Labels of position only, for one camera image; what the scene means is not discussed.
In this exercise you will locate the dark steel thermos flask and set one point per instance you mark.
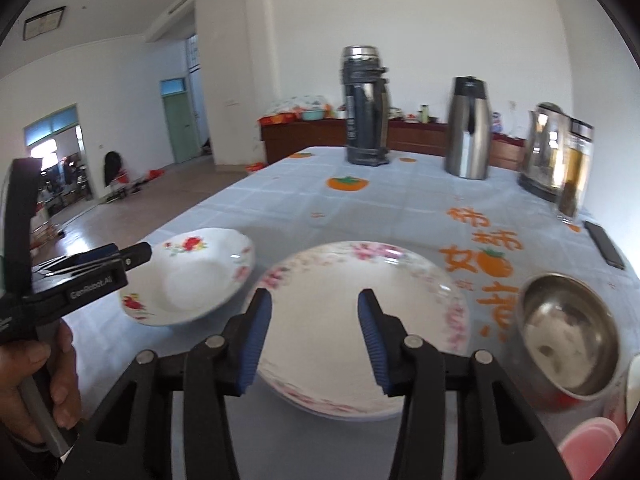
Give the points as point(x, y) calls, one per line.
point(365, 125)

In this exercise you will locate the framed wall picture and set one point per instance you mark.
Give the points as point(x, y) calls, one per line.
point(45, 22)

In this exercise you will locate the glass tea bottle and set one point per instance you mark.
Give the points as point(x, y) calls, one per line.
point(575, 175)

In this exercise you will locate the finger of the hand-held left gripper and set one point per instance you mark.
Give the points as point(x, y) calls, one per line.
point(95, 256)
point(135, 255)

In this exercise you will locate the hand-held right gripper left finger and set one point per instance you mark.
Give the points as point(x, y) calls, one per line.
point(255, 340)

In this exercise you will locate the small red floral plate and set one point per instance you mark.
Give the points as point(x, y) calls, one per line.
point(200, 280)

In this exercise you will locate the black smartphone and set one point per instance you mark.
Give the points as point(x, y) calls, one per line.
point(605, 245)

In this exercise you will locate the person's left hand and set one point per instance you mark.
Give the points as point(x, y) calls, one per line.
point(15, 365)

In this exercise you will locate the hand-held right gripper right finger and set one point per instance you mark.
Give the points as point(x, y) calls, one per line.
point(372, 340)

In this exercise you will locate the green door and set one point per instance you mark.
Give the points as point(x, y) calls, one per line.
point(181, 130)

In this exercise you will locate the large pink floral plate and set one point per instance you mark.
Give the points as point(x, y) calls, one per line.
point(320, 310)

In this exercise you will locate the red plastic bag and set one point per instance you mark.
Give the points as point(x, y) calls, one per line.
point(156, 174)

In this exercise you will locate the stainless steel bowl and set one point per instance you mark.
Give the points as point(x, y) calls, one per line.
point(570, 340)

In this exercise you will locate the steel electric kettle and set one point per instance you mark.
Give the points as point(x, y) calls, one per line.
point(542, 155)

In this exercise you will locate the persimmon printed tablecloth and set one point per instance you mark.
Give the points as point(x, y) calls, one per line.
point(400, 200)

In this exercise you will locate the white bowl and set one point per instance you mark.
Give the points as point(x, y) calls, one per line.
point(631, 390)

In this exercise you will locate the pink plastic cup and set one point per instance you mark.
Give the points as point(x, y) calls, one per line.
point(590, 447)

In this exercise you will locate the wooden sideboard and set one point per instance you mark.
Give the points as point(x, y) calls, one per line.
point(310, 135)

